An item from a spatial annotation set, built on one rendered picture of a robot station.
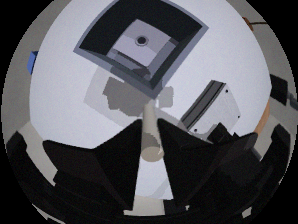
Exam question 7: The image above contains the beige cylindrical peg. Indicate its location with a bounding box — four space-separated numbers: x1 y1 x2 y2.
141 104 164 162

